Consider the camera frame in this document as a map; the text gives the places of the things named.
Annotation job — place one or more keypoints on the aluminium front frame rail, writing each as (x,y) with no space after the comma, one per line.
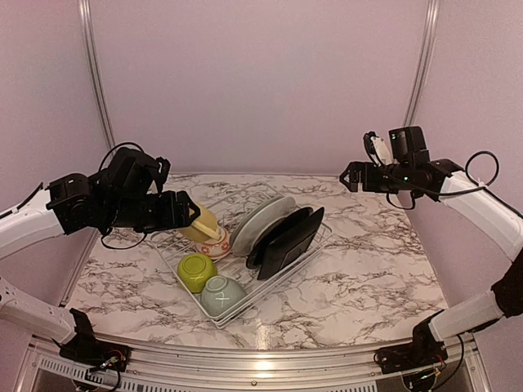
(160,367)

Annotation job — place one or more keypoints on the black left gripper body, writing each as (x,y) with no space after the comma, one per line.
(131,213)

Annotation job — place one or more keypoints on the black square plate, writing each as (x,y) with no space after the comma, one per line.
(287,241)

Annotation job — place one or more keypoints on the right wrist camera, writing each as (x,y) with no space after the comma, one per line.
(376,148)

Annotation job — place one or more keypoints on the yellow ceramic mug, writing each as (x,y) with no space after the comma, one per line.
(205,228)

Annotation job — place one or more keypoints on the grey floral plate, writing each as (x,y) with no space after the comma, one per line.
(255,223)

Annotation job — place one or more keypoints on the left aluminium corner post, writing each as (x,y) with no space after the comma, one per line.
(85,15)

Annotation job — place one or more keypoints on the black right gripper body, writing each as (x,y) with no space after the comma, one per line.
(376,184)

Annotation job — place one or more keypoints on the right aluminium corner post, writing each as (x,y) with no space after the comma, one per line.
(424,61)

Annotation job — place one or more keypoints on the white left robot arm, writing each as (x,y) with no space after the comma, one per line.
(126,192)

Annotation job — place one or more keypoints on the pale grey-green bowl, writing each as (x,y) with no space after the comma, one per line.
(220,294)

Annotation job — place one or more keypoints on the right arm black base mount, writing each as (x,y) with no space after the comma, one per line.
(423,350)

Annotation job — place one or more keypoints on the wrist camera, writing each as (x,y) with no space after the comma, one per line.
(376,148)
(160,173)

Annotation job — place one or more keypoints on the red patterned white bowl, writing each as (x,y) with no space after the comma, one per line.
(215,249)

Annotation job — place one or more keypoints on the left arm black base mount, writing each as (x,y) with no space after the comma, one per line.
(85,348)

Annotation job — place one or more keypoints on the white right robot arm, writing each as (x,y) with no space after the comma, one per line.
(405,164)

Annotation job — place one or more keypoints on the aluminium corner post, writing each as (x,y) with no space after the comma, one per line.
(85,15)
(424,61)

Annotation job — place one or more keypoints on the white wire dish rack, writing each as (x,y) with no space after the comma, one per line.
(172,247)

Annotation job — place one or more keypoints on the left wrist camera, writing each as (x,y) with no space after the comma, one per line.
(160,173)

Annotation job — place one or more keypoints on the lime green bowl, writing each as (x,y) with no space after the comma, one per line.
(194,270)

